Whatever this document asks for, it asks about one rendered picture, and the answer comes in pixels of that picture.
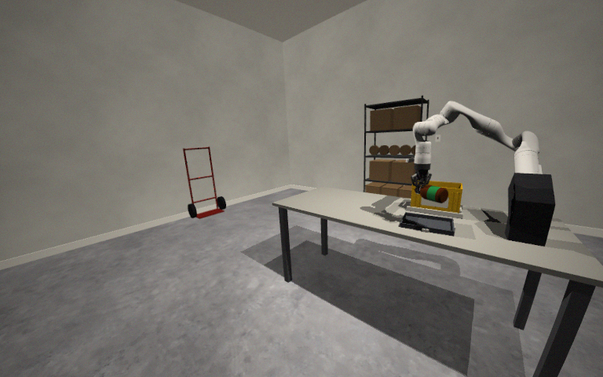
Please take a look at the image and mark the brown bottle with green base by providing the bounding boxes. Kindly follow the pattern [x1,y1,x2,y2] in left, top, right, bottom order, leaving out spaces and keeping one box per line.
[420,185,448,203]

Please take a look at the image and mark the yellow crate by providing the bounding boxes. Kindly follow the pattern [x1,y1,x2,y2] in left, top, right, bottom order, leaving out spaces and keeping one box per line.
[411,181,462,213]

